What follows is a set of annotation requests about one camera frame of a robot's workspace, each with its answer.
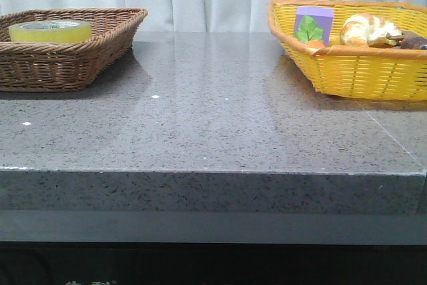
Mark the brown wicker basket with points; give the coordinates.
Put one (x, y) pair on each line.
(47, 67)

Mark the yellow tape roll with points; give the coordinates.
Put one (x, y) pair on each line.
(51, 31)

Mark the light croissant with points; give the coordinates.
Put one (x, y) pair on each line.
(367, 30)

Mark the orange toy carrot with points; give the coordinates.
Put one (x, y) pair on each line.
(310, 33)

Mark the yellow woven basket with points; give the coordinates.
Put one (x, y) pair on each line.
(368, 73)

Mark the dark brown pastry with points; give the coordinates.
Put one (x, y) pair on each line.
(408, 40)

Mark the purple cube block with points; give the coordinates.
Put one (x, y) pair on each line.
(324, 18)

